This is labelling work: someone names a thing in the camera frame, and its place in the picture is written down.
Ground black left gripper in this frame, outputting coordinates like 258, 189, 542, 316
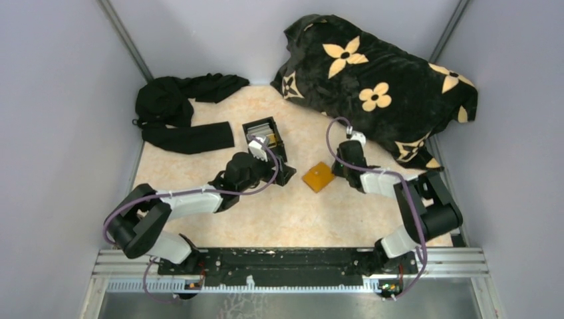
238, 151, 296, 194

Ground yellow leather card holder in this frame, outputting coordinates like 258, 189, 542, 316
302, 161, 335, 193

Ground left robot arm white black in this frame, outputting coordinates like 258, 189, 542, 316
103, 152, 297, 275

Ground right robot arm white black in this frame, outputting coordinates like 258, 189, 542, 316
332, 140, 463, 274

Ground gold card in bin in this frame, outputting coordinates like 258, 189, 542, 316
267, 134, 278, 148

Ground black plastic card bin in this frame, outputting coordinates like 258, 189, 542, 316
242, 116, 287, 163

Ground stack of cards in bin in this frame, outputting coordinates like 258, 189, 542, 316
246, 122, 275, 138

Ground black blanket yellow flowers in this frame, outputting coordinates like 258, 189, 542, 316
271, 14, 478, 171

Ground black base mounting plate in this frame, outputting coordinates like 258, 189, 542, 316
158, 248, 418, 287

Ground black crumpled garment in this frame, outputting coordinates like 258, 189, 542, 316
132, 73, 249, 155

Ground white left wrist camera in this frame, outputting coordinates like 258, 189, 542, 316
248, 136, 269, 162

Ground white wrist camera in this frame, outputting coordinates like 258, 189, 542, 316
347, 130, 366, 147
248, 136, 269, 162

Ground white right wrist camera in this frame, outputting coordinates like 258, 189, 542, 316
347, 130, 366, 147

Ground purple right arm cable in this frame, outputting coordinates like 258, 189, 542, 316
325, 117, 428, 300

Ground aluminium frame rail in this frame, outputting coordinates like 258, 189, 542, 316
91, 247, 489, 294

